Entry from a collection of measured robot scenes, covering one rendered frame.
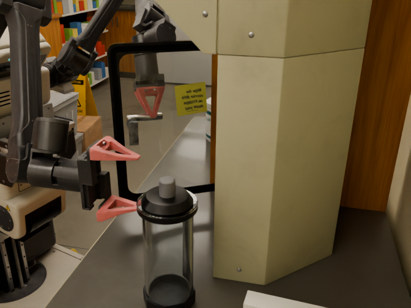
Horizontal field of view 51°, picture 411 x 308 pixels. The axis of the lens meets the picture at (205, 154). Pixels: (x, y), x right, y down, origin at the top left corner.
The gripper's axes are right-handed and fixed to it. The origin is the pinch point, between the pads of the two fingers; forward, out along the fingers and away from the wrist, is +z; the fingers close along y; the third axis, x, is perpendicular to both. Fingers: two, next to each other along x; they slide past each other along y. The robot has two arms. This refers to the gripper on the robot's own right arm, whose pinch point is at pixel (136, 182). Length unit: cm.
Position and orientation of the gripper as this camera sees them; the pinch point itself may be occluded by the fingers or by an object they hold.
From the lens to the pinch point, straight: 76.0
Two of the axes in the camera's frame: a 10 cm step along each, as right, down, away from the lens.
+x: 2.2, -3.8, 9.0
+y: 0.1, -9.2, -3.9
